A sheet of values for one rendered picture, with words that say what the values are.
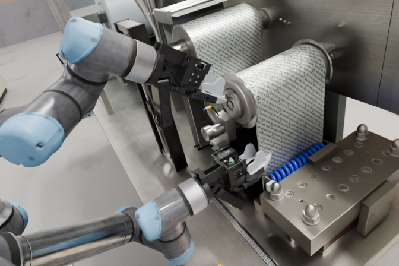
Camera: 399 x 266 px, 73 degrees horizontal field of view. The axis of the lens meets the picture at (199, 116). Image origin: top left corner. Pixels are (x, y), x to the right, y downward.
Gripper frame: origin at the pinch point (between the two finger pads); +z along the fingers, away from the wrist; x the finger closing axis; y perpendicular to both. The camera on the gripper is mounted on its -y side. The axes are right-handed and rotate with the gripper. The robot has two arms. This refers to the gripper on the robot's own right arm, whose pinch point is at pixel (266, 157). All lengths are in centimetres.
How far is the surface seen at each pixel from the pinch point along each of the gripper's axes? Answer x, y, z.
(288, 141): -0.3, 0.8, 7.9
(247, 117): 1.2, 13.9, -3.5
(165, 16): 30.2, 35.2, -5.4
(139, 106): 97, -19, -9
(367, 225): -22.0, -14.1, 10.6
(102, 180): 172, -109, -50
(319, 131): -0.3, -2.3, 19.8
